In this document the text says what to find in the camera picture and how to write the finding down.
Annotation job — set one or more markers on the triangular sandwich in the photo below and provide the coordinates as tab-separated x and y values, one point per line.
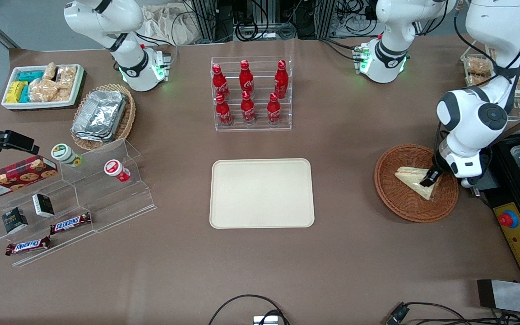
409	177

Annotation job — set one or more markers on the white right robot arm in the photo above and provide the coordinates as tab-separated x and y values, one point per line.
129	54

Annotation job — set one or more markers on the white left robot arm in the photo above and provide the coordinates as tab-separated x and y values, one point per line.
472	113

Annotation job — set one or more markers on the round brown wicker basket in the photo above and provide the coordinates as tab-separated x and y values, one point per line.
400	198

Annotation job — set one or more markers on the oval light wicker basket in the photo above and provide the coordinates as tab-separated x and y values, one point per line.
127	122

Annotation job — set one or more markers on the beige plastic tray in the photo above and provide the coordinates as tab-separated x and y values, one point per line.
260	194

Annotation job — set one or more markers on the white rectangular snack bin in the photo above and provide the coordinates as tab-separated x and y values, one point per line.
11	104

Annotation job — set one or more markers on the red tartan cookie box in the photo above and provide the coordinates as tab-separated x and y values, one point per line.
11	178

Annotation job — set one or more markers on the teal snack pack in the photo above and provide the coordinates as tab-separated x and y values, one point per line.
30	75
25	95

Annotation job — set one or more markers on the green lid yogurt cup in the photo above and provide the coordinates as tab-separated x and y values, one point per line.
63	153

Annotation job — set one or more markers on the yellow snack pack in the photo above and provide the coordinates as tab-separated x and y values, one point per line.
15	91

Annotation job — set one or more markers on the clear bag of crackers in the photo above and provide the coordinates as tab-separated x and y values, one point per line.
50	71
42	91
67	76

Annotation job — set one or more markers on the black machine with yellow panel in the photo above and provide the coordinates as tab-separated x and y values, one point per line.
508	203

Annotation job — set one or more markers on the small black box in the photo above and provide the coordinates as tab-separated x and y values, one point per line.
14	220
43	205

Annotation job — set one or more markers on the red emergency stop button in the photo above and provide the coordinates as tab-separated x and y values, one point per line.
508	219

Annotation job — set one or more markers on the stack of foil containers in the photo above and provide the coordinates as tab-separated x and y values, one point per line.
99	115

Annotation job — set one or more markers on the brown chocolate bar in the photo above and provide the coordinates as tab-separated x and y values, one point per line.
70	223
27	246

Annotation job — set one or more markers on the red lid yogurt cup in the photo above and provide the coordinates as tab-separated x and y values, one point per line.
115	169

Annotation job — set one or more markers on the clear acrylic stepped display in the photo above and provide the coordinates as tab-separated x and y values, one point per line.
106	203

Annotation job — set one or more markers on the grey flat sheet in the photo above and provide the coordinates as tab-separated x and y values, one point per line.
513	295

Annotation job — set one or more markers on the red cola bottle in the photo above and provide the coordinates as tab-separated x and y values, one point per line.
248	110
273	110
281	81
246	79
220	83
223	113

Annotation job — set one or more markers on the clear acrylic bottle rack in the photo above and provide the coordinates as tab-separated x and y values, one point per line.
260	127

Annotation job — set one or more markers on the cream cloth bag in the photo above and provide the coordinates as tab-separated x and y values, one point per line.
169	25

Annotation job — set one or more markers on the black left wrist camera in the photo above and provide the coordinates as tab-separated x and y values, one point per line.
483	169

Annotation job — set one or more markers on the small metal bracket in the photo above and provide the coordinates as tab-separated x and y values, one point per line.
266	321

